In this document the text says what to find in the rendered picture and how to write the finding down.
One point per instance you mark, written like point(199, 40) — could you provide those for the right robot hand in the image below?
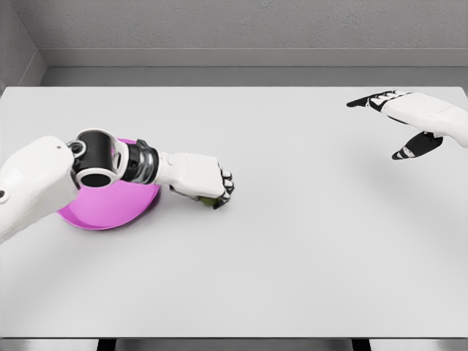
point(417, 109)

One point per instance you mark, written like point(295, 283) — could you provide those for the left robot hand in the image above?
point(203, 174)

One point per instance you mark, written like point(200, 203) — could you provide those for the green apple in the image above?
point(207, 200)

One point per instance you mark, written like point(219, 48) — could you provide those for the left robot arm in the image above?
point(40, 172)

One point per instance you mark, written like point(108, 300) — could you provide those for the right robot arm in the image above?
point(460, 126)

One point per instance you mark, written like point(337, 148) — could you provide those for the pink plate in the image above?
point(109, 204)

